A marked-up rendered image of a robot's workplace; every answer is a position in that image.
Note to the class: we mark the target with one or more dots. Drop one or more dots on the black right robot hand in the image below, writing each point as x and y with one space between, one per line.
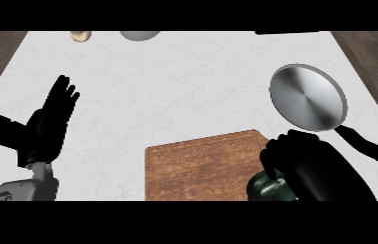
319 168

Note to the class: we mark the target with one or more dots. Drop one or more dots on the grey rounded bowl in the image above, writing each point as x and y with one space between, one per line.
138 35

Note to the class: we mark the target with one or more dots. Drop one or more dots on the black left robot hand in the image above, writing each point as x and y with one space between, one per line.
48 128

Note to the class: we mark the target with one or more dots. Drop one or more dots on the brown wooden cutting board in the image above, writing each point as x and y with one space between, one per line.
200 169

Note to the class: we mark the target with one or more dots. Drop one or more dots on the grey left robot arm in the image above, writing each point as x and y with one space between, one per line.
29 186

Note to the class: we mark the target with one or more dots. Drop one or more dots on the black flat appliance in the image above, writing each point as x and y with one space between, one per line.
288 32

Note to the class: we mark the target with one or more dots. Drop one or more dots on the dark green eggplant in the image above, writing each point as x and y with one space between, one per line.
270 188

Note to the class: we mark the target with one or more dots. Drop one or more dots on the beige rounded object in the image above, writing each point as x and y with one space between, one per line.
79 35

